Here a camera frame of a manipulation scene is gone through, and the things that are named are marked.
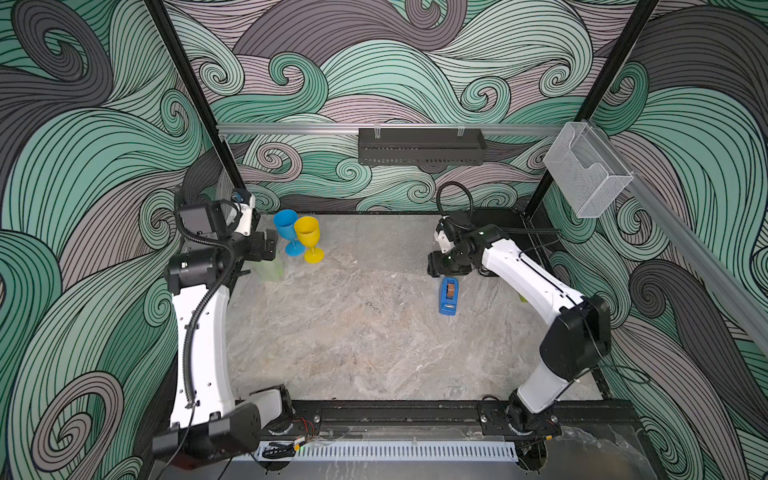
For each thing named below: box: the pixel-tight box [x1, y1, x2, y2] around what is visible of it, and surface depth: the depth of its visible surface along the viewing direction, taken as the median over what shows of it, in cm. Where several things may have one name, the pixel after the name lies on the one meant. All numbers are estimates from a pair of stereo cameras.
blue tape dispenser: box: [439, 277, 459, 316], surface depth 95 cm
